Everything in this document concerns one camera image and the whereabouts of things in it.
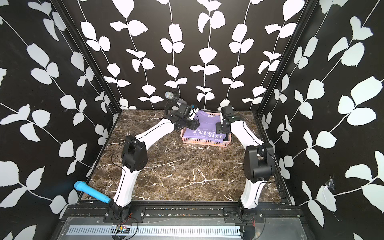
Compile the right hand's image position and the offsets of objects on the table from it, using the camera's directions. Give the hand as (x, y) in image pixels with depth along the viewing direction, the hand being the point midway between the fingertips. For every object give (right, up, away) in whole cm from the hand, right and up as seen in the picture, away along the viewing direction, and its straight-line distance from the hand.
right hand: (220, 125), depth 95 cm
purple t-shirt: (-8, -3, +4) cm, 10 cm away
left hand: (-15, +4, 0) cm, 15 cm away
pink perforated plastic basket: (+3, -12, +2) cm, 12 cm away
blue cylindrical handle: (-78, -33, -15) cm, 86 cm away
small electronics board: (-51, -50, -24) cm, 76 cm away
